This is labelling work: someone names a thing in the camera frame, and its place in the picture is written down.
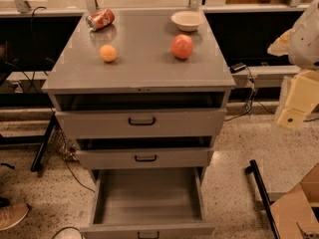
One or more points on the grey drawer cabinet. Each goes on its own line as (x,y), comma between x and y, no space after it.
(144,63)

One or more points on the black power adapter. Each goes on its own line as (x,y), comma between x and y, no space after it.
(237,68)

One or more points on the tan shoe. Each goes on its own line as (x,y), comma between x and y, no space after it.
(12,215)

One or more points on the white bowl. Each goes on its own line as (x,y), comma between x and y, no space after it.
(187,21)

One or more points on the grey top drawer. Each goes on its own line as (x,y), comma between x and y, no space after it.
(131,115)

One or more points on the red apple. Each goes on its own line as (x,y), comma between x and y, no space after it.
(181,46)

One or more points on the grey drawer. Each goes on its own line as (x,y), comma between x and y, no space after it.
(149,203)
(131,115)
(186,151)

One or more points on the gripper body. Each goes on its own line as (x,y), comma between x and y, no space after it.
(305,47)

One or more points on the orange fruit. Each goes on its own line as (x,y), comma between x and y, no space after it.
(108,53)

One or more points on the black table leg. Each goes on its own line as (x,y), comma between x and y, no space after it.
(36,165)

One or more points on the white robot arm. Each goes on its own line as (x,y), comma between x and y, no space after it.
(301,42)

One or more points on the grey middle drawer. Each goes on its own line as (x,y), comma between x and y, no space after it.
(186,151)

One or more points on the grey bottom drawer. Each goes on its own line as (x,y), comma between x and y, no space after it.
(149,203)

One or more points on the cardboard box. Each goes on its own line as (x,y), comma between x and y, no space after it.
(293,212)

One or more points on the black metal stand leg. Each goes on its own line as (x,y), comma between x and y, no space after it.
(254,169)

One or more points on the red soda can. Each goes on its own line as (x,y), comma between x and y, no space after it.
(100,19)

